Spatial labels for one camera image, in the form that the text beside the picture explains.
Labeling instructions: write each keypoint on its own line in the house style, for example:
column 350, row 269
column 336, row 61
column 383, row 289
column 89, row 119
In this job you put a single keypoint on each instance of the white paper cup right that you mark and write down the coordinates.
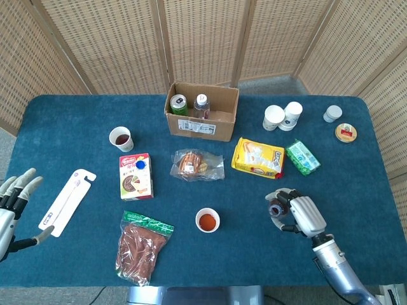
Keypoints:
column 294, row 111

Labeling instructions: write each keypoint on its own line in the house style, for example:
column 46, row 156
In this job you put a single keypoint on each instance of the wicker folding screen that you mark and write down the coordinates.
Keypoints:
column 203, row 38

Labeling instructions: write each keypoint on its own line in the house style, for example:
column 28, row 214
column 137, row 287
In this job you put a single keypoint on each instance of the empty single paper cup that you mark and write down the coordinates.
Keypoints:
column 273, row 117

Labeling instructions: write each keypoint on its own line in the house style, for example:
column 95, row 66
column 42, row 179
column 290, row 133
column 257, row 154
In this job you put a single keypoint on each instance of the white object beside table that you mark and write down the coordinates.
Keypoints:
column 394, row 292

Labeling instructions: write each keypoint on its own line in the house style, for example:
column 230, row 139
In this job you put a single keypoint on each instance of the paper cup with dark drink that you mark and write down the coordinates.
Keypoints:
column 125, row 146

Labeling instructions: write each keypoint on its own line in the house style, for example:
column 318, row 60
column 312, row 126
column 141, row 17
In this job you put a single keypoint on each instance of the white toothbrush package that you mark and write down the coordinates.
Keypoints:
column 63, row 206

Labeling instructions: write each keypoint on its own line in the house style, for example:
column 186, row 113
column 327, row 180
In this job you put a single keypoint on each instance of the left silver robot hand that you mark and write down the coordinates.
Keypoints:
column 6, row 222

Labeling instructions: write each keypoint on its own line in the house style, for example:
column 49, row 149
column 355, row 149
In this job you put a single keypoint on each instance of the green drink can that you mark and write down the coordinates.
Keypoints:
column 178, row 105

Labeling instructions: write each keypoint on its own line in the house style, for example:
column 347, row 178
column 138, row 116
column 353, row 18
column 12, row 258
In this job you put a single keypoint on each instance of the small clear water bottle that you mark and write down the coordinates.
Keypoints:
column 275, row 209

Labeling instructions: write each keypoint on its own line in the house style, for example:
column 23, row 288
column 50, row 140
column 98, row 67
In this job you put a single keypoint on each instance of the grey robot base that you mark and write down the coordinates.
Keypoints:
column 190, row 297

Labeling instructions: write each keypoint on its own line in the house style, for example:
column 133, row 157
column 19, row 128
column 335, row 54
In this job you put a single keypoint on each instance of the round gold red tin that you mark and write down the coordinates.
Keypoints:
column 345, row 132

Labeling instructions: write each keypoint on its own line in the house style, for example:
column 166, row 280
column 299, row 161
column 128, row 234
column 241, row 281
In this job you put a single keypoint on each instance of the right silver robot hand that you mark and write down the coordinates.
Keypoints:
column 308, row 216

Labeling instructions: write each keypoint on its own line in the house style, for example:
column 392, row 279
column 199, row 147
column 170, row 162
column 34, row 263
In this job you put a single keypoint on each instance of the small white jar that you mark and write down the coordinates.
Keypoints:
column 332, row 113

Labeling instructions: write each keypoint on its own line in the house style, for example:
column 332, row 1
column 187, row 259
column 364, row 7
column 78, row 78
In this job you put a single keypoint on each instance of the green tissue pack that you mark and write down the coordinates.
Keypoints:
column 302, row 157

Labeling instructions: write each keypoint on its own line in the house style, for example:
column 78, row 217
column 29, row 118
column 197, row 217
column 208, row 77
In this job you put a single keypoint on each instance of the clear bottle with white cap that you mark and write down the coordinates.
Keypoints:
column 201, row 106

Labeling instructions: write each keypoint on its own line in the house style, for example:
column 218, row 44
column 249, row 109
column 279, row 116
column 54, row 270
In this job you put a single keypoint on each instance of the blue table cloth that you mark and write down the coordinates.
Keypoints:
column 254, row 254

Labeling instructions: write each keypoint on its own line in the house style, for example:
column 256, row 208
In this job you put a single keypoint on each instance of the red white snack box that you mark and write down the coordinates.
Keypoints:
column 136, row 184

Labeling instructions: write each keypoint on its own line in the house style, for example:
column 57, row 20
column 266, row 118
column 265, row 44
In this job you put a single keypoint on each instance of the paper cup red tea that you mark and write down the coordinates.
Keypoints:
column 207, row 220

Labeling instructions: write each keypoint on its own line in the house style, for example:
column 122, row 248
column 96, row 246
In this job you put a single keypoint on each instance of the brown cardboard box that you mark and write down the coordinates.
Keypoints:
column 203, row 128

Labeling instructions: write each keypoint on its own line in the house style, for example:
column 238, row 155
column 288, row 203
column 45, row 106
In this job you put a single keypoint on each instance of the bagged bread loaf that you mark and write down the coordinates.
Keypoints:
column 190, row 165

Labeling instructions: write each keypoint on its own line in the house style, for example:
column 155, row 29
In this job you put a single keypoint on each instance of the yellow Lipo biscuit bag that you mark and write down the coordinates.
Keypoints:
column 257, row 157

